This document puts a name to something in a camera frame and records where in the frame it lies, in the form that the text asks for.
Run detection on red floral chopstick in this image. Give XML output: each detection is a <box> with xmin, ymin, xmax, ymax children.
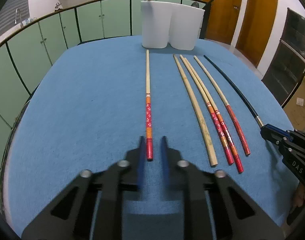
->
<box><xmin>145</xmin><ymin>50</ymin><xmax>153</xmax><ymax>161</ymax></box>
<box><xmin>179</xmin><ymin>54</ymin><xmax>235</xmax><ymax>166</ymax></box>
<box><xmin>180</xmin><ymin>55</ymin><xmax>244</xmax><ymax>174</ymax></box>

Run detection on green lower kitchen cabinets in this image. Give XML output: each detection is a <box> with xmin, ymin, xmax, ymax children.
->
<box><xmin>0</xmin><ymin>0</ymin><xmax>212</xmax><ymax>205</ymax></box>

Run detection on kitchen faucet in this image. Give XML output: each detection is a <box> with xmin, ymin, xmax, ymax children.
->
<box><xmin>15</xmin><ymin>8</ymin><xmax>23</xmax><ymax>28</ymax></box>

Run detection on right hand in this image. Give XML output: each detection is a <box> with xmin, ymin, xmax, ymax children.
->
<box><xmin>292</xmin><ymin>183</ymin><xmax>305</xmax><ymax>207</ymax></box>

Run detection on cardboard box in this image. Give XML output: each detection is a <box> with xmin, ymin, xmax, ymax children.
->
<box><xmin>284</xmin><ymin>76</ymin><xmax>305</xmax><ymax>131</ymax></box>

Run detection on plain bamboo chopstick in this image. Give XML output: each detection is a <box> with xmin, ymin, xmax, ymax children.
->
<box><xmin>173</xmin><ymin>54</ymin><xmax>218</xmax><ymax>167</ymax></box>

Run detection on black glass cabinet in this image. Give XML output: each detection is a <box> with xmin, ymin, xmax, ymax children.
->
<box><xmin>262</xmin><ymin>8</ymin><xmax>305</xmax><ymax>106</ymax></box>

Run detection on blue table cloth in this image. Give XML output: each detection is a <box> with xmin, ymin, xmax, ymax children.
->
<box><xmin>7</xmin><ymin>36</ymin><xmax>297</xmax><ymax>239</ymax></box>

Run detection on wooden door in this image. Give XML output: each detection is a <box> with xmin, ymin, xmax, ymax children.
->
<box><xmin>204</xmin><ymin>0</ymin><xmax>242</xmax><ymax>44</ymax></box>
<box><xmin>236</xmin><ymin>0</ymin><xmax>278</xmax><ymax>67</ymax></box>

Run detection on white double utensil holder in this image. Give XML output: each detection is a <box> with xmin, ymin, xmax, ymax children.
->
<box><xmin>140</xmin><ymin>1</ymin><xmax>204</xmax><ymax>51</ymax></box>

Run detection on grey window blind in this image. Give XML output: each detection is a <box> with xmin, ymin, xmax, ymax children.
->
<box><xmin>0</xmin><ymin>0</ymin><xmax>29</xmax><ymax>36</ymax></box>

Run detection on red striped handle chopstick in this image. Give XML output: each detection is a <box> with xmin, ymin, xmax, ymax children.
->
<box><xmin>194</xmin><ymin>55</ymin><xmax>251</xmax><ymax>156</ymax></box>

